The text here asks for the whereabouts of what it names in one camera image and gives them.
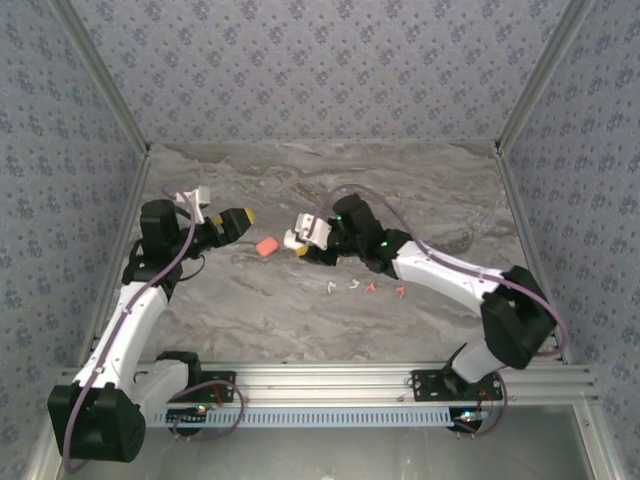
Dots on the small circuit board with light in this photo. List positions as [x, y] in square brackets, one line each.
[187, 416]
[467, 424]

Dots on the grey metal panel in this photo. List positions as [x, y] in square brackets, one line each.
[325, 455]

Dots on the orange earbud charging case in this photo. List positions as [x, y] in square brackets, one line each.
[266, 246]

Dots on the aluminium table side rail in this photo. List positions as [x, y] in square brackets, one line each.
[134, 187]
[510, 180]

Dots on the wide aluminium mounting rail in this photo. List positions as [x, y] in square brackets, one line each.
[325, 382]

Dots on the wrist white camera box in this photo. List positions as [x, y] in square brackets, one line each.
[315, 232]
[197, 200]

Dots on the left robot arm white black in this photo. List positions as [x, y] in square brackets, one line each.
[115, 340]

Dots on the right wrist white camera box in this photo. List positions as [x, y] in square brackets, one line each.
[315, 232]

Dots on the white earbud charging case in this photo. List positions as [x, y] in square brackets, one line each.
[291, 239]

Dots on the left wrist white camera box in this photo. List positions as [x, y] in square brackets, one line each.
[197, 200]

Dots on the aluminium corner post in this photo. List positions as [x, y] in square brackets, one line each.
[106, 75]
[540, 75]

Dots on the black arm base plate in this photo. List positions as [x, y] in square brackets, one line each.
[227, 376]
[430, 390]

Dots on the aluminium lower frame post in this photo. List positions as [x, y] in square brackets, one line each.
[39, 467]
[597, 450]

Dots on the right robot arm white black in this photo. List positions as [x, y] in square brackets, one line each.
[450, 275]

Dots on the thin aluminium table edge rail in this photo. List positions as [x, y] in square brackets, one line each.
[325, 144]

